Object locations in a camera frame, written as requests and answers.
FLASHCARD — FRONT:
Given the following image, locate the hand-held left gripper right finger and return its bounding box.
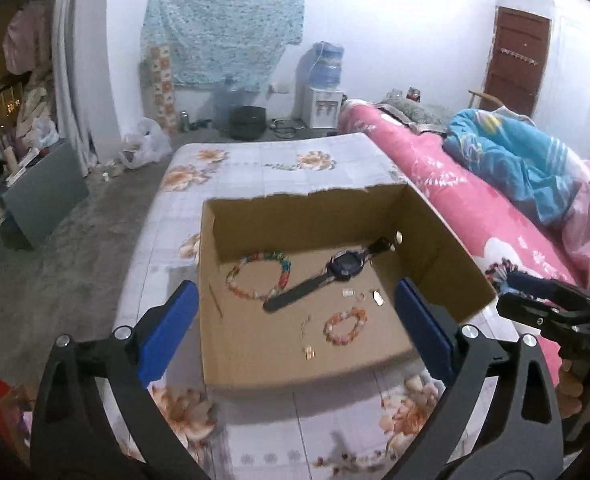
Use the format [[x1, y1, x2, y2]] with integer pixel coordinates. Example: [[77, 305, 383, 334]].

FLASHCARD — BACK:
[[394, 277, 565, 480]]

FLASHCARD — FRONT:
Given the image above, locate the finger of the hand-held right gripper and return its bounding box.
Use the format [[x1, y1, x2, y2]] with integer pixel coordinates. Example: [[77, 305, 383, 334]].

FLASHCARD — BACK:
[[495, 292, 590, 335], [504, 270, 590, 311]]

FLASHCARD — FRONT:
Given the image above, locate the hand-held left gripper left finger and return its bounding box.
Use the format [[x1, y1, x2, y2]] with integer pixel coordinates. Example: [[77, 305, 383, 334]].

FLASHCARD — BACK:
[[29, 280, 211, 480]]

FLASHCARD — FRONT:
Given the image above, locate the brown cardboard box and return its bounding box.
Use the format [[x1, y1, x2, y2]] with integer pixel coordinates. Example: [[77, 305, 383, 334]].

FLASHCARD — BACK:
[[195, 182, 498, 393]]

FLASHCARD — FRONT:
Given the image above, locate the pink bead bracelet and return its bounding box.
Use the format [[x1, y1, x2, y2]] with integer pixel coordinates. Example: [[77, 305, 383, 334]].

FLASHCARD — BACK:
[[322, 307, 368, 347]]

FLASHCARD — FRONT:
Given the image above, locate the black wrist watch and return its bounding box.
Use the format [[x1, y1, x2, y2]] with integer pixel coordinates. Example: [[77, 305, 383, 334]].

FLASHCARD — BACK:
[[262, 236, 396, 313]]

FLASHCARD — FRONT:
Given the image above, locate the multicolour bead bracelet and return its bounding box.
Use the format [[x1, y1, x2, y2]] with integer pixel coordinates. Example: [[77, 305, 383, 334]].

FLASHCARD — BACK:
[[225, 252, 293, 302]]

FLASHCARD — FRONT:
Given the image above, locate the person's right hand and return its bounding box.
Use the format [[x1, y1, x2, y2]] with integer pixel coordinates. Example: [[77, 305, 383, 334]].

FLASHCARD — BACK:
[[556, 359, 590, 420]]

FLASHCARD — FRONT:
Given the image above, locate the blue patterned quilt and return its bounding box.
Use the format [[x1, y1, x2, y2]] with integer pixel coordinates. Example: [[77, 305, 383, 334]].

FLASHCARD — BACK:
[[442, 107, 590, 291]]

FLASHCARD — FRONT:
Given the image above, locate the pink floral blanket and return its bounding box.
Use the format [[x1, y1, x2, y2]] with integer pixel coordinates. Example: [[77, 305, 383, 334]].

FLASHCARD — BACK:
[[337, 99, 590, 376]]

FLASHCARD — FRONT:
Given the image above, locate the grey box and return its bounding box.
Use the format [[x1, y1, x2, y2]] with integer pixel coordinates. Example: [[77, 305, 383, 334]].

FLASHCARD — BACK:
[[2, 137, 90, 251]]

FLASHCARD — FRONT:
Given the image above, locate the white plastic bag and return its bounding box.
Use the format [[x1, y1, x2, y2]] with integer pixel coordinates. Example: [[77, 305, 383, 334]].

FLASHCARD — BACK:
[[120, 117, 173, 170]]

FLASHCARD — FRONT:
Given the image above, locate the wooden chair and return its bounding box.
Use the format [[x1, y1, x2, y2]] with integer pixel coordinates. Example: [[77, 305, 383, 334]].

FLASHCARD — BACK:
[[469, 89, 506, 111]]

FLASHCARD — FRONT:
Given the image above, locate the grey patterned pillow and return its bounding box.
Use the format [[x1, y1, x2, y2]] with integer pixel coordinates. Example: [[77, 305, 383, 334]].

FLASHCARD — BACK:
[[375, 100, 458, 133]]

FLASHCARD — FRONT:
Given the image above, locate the black pot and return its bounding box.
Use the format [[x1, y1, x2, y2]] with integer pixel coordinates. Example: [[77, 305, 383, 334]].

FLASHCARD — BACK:
[[227, 106, 268, 141]]

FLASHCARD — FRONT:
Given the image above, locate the brown wooden door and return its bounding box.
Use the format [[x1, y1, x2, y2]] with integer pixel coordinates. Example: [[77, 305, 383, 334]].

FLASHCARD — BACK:
[[482, 6, 552, 117]]

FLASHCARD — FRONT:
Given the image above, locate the clear water jug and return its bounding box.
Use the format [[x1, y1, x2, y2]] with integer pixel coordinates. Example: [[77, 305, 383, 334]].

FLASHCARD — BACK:
[[214, 76, 248, 131]]

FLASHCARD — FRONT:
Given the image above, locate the white water dispenser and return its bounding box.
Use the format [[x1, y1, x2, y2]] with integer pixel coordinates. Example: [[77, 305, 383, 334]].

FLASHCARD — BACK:
[[302, 85, 348, 129]]

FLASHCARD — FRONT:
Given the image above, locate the pile of light clothes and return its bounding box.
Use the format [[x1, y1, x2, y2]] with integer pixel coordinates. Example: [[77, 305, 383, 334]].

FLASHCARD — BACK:
[[15, 67, 60, 148]]

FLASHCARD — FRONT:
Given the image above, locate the blue water bottle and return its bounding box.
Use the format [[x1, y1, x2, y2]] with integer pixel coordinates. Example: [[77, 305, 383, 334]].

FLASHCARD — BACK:
[[309, 41, 345, 92]]

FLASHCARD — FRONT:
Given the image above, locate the white curtain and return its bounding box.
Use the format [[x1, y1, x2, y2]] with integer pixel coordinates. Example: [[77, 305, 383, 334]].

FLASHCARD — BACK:
[[50, 0, 98, 166]]

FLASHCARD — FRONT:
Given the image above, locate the pink hanging garment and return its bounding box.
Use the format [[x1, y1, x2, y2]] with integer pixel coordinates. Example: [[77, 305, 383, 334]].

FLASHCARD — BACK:
[[5, 7, 50, 73]]

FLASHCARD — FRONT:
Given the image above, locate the black cable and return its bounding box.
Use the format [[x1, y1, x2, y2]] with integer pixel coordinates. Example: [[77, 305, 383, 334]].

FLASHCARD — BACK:
[[270, 117, 306, 138]]

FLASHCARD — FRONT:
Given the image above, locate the blue floral wall cloth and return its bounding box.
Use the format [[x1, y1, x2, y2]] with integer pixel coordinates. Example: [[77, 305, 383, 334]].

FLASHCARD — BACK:
[[140, 0, 307, 133]]

